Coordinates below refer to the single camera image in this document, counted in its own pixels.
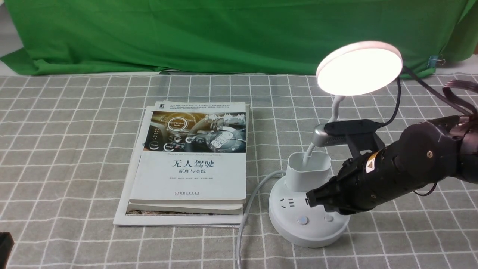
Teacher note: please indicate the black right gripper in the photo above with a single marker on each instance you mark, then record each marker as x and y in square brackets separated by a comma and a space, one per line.
[364, 184]

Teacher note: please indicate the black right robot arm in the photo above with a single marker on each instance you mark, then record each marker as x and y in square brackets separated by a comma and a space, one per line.
[425, 153]

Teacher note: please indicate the white desk lamp with socket base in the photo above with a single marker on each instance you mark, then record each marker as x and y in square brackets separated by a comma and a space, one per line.
[355, 69]

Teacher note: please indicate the large bottom white book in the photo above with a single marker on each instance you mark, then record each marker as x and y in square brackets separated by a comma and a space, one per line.
[123, 219]

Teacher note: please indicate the middle book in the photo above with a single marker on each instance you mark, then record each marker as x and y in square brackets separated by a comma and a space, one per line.
[184, 209]

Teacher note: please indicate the white top book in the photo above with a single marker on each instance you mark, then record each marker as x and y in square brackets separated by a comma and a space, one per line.
[192, 152]

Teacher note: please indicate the blue binder clip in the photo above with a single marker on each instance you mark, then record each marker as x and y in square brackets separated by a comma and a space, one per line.
[435, 61]

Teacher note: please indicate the grey checked tablecloth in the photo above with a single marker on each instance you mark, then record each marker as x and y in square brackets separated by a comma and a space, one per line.
[65, 147]

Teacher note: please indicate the green backdrop cloth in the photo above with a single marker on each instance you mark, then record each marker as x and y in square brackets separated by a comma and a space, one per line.
[230, 36]

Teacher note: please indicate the black object at corner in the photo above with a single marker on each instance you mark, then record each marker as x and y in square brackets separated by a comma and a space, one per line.
[6, 246]

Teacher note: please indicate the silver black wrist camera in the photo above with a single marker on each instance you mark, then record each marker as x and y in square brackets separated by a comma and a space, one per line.
[359, 135]

